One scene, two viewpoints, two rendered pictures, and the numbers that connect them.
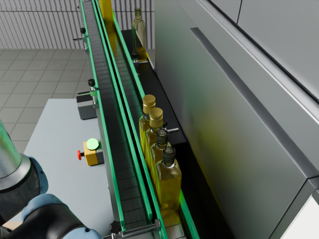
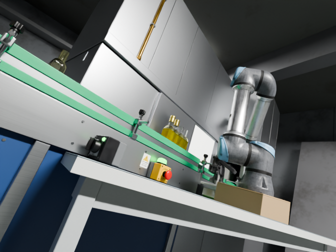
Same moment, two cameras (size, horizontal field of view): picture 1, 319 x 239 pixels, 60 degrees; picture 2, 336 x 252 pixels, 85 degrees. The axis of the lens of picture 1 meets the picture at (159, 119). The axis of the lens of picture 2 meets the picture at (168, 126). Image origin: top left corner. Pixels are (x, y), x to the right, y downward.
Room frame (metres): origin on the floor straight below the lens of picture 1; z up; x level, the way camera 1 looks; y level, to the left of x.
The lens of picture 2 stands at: (1.14, 0.96, 0.75)
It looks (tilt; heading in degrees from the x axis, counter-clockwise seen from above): 17 degrees up; 240
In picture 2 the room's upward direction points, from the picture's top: 18 degrees clockwise
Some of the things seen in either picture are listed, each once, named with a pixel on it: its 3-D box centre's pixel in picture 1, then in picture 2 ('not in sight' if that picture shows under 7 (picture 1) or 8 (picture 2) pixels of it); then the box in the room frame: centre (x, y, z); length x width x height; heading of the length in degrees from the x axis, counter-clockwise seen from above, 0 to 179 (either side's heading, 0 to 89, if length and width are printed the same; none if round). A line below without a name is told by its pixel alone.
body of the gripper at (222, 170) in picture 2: not in sight; (218, 165); (0.18, 0.12, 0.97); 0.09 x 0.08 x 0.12; 105
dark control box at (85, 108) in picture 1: (87, 106); (107, 151); (0.97, 0.34, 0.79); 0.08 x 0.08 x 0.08; 15
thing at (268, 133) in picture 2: not in sight; (253, 131); (-0.82, -0.32, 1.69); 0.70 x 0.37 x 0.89; 15
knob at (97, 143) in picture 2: not in sight; (92, 144); (1.02, 0.35, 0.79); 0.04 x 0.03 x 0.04; 105
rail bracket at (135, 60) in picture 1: (140, 64); not in sight; (1.09, 0.09, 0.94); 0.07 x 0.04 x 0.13; 105
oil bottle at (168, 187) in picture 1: (167, 187); (180, 151); (0.41, -0.02, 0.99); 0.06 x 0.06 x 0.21; 15
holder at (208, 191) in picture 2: not in sight; (212, 193); (0.17, 0.12, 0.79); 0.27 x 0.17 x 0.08; 105
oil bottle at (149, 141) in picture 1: (156, 155); (170, 145); (0.53, 0.01, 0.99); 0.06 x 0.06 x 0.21; 16
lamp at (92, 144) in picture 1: (92, 143); (162, 161); (0.70, 0.26, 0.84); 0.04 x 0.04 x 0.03
